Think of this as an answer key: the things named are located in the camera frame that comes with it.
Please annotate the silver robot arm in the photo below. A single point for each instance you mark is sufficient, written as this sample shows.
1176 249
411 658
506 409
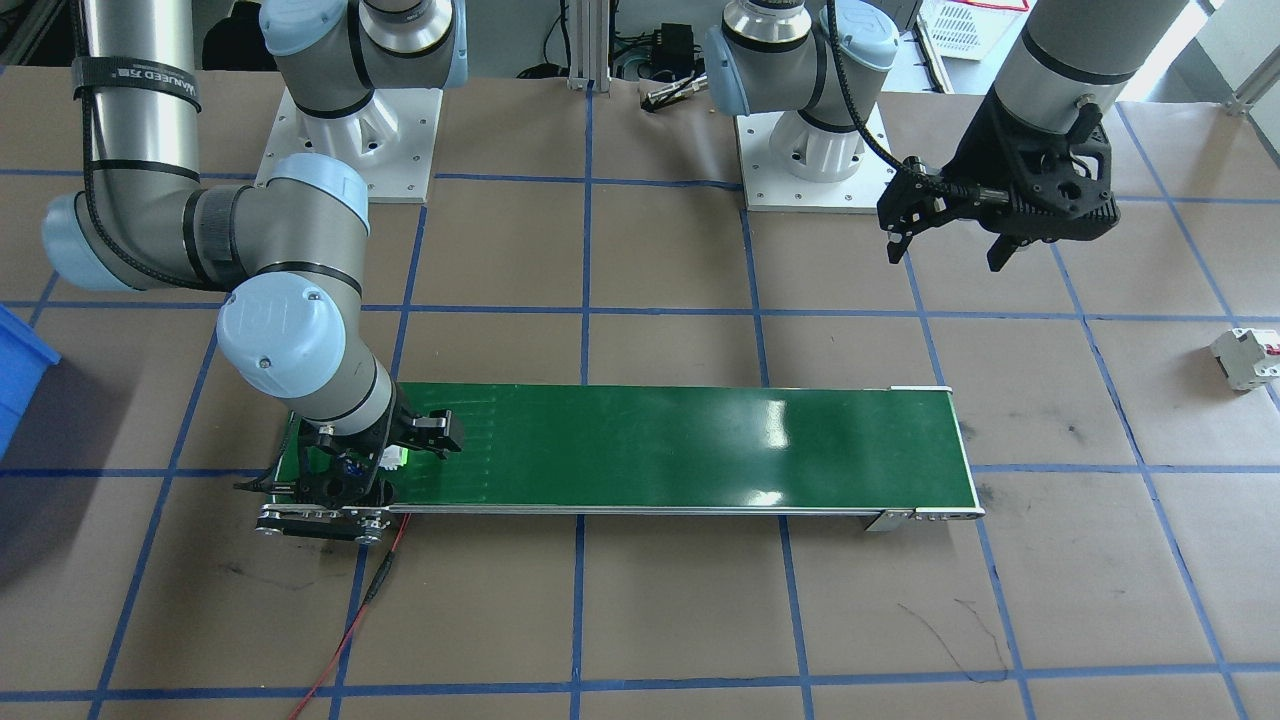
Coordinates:
800 60
290 230

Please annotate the silver metal tool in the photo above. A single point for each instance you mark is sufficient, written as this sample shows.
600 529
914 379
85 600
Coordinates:
675 92

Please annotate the green conveyor belt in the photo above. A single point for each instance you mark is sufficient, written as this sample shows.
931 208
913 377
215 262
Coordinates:
650 450

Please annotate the white plastic basket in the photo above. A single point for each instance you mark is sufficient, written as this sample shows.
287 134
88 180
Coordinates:
975 25

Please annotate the small white part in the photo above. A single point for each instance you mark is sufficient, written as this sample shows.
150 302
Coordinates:
397 459

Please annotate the black charger block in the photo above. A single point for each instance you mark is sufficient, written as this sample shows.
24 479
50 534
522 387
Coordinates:
675 45

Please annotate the white circuit breaker red switch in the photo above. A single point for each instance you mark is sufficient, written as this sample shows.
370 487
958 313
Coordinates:
1240 360

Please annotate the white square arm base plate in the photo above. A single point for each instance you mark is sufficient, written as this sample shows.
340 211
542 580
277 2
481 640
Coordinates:
410 150
770 190

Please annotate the blue plastic bin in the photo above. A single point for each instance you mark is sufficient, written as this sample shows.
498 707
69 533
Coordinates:
20 380

